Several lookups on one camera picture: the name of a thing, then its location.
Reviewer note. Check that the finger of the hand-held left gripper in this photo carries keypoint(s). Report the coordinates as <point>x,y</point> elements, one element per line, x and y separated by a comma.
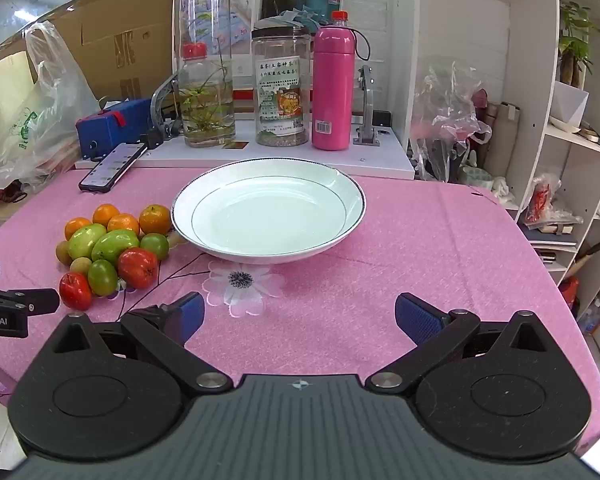
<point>25,301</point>

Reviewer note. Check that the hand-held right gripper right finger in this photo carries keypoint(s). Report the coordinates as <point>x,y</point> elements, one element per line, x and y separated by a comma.
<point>414,317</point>

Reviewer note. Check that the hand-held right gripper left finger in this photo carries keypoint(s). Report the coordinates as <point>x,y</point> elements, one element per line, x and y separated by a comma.
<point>191,310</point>

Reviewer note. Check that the small red apple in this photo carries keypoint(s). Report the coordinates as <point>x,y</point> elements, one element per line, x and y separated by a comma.
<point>75,290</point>

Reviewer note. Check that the brown longan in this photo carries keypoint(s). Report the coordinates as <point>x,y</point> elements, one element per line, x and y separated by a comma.
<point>80,265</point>
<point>62,252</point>

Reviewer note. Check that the large red tomato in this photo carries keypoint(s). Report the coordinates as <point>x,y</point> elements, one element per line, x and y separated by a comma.
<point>138,267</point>

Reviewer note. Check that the small green tomato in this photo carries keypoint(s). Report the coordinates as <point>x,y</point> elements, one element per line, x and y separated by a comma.
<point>154,245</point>
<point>102,277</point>

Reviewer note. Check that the large green tomato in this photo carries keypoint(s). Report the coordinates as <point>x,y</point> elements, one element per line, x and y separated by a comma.
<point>86,241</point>
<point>115,246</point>

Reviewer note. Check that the orange tangerine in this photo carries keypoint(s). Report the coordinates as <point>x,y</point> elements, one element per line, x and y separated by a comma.
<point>77,227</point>
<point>105,213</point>
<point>124,223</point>
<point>155,219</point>

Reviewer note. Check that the white porcelain plate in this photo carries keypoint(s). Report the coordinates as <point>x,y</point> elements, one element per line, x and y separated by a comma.
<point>270,210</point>

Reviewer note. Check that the pink floral tablecloth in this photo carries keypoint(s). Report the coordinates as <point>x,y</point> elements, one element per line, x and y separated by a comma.
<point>405,260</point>

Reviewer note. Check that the white plastic bag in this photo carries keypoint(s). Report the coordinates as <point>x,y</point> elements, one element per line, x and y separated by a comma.
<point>30,120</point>

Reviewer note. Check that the black smartphone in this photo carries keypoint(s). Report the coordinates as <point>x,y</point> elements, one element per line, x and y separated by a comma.
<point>112,165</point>

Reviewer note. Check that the white machine base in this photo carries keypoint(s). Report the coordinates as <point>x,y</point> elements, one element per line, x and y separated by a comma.
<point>260,157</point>

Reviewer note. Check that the red packet in plastic bag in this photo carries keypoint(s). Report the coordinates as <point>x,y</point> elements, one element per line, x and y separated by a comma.
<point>540,200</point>

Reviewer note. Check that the blue box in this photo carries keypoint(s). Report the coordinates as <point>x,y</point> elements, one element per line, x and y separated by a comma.
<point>112,127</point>

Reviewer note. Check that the clear crumpled plastic bag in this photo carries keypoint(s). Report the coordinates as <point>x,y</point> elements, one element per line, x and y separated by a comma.
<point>445,120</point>

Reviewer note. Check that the clear plastic jar with label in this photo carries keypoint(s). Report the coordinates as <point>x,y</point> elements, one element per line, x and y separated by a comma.
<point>282,90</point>

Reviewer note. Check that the pink thermos bottle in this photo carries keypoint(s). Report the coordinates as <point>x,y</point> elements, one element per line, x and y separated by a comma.
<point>334,90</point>

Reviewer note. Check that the white shelf unit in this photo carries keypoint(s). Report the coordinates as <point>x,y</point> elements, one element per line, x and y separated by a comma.
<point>535,85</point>

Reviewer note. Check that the white planter pot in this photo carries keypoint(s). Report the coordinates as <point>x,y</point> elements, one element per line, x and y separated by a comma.
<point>570,102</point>

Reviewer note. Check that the large cardboard box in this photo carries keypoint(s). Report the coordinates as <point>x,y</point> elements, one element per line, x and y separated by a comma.
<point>120,35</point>

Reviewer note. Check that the tall clear glass vase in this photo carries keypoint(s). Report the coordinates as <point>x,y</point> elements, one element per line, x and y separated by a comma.
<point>205,10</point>

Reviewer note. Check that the red bottle cap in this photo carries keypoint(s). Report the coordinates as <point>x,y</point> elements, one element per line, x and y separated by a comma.
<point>339,17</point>

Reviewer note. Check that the green potted plant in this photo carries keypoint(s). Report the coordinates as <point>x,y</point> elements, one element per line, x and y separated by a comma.
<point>575,35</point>

